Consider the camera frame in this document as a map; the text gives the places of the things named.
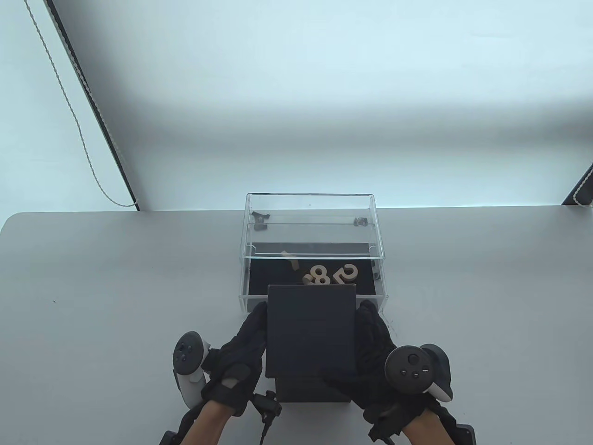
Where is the person's right hand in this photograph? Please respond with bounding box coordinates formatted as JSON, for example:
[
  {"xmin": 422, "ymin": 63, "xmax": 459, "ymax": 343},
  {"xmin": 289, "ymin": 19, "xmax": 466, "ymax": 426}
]
[{"xmin": 320, "ymin": 300, "xmax": 441, "ymax": 435}]

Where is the person's left hand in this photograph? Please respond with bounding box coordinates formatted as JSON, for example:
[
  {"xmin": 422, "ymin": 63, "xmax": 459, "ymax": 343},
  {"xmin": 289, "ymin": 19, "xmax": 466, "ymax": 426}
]
[{"xmin": 200, "ymin": 300, "xmax": 269, "ymax": 415}]

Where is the black box lid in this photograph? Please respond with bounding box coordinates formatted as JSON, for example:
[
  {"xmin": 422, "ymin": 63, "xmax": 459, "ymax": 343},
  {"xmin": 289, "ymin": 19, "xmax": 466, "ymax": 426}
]
[{"xmin": 266, "ymin": 284, "xmax": 357, "ymax": 378}]

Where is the clear drawer with black liner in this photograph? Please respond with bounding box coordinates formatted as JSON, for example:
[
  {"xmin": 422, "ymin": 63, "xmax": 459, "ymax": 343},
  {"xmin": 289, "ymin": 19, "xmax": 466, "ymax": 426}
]
[{"xmin": 238, "ymin": 222, "xmax": 389, "ymax": 314}]

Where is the pile of wooden number blocks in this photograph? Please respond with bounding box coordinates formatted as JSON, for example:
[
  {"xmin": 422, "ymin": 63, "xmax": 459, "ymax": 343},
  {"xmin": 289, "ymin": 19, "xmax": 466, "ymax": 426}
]
[{"xmin": 280, "ymin": 250, "xmax": 360, "ymax": 287}]

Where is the person's right forearm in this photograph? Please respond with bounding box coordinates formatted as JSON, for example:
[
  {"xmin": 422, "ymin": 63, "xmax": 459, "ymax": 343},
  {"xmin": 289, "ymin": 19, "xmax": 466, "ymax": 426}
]
[{"xmin": 401, "ymin": 408, "xmax": 457, "ymax": 445}]

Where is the person's left forearm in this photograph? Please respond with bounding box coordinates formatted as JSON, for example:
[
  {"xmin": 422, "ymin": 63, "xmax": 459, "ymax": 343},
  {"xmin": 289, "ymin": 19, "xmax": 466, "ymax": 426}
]
[{"xmin": 183, "ymin": 401, "xmax": 232, "ymax": 445}]

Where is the clear acrylic drawer case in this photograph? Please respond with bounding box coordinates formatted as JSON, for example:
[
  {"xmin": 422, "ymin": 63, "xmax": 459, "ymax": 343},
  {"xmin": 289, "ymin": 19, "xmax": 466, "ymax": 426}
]
[{"xmin": 242, "ymin": 193, "xmax": 386, "ymax": 280}]

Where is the black and white right controller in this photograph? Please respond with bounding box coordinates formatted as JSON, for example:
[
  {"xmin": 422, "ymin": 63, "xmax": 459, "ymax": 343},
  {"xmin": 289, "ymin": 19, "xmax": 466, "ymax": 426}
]
[{"xmin": 385, "ymin": 344, "xmax": 454, "ymax": 402}]

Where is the black and white controller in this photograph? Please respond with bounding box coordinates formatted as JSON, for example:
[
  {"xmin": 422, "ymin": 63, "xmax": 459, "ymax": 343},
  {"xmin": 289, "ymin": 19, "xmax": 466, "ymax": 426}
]
[
  {"xmin": 172, "ymin": 331, "xmax": 211, "ymax": 409},
  {"xmin": 385, "ymin": 344, "xmax": 454, "ymax": 402}
]

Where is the black and white left controller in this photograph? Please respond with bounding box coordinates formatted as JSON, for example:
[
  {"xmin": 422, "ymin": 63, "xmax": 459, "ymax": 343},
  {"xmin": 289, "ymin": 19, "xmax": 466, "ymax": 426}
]
[{"xmin": 172, "ymin": 331, "xmax": 211, "ymax": 409}]

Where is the black left glove cable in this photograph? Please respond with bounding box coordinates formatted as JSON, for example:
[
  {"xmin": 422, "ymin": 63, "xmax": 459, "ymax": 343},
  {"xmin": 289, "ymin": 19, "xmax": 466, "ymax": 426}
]
[{"xmin": 252, "ymin": 391, "xmax": 282, "ymax": 445}]

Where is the black glove cable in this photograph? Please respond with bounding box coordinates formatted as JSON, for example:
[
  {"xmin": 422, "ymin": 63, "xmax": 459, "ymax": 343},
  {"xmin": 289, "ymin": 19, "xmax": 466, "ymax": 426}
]
[
  {"xmin": 368, "ymin": 413, "xmax": 399, "ymax": 445},
  {"xmin": 252, "ymin": 391, "xmax": 282, "ymax": 445}
]

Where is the black right glove cable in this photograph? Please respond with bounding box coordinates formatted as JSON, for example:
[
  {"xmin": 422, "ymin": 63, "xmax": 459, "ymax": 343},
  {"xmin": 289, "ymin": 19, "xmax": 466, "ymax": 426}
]
[{"xmin": 368, "ymin": 413, "xmax": 399, "ymax": 445}]

